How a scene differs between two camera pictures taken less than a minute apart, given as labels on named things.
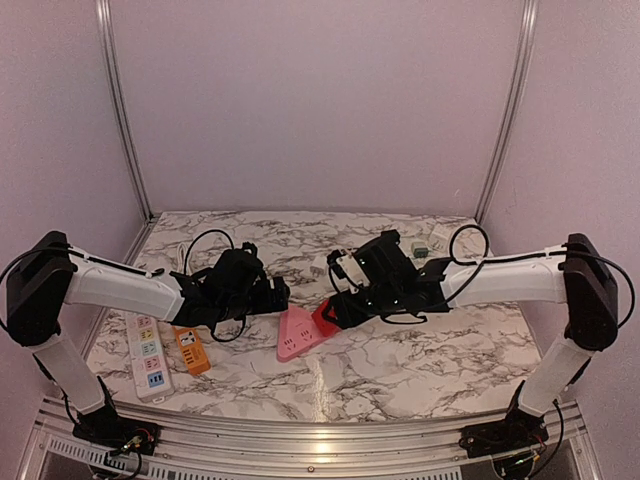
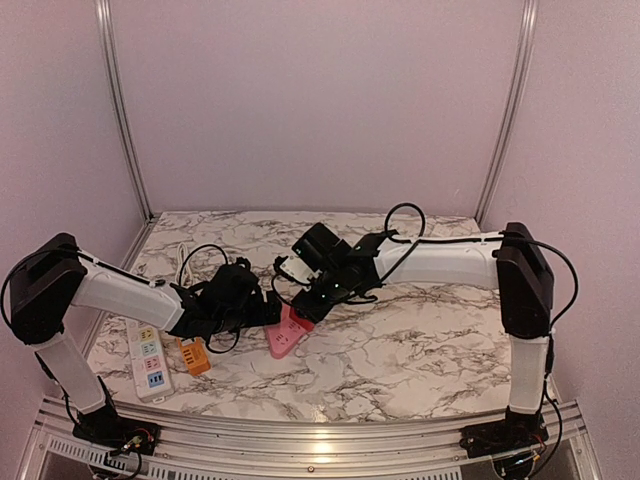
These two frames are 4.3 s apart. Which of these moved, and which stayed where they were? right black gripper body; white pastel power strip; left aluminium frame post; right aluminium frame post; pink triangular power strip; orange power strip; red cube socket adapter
Moved: pink triangular power strip; red cube socket adapter; right black gripper body
Stayed: left aluminium frame post; right aluminium frame post; orange power strip; white pastel power strip
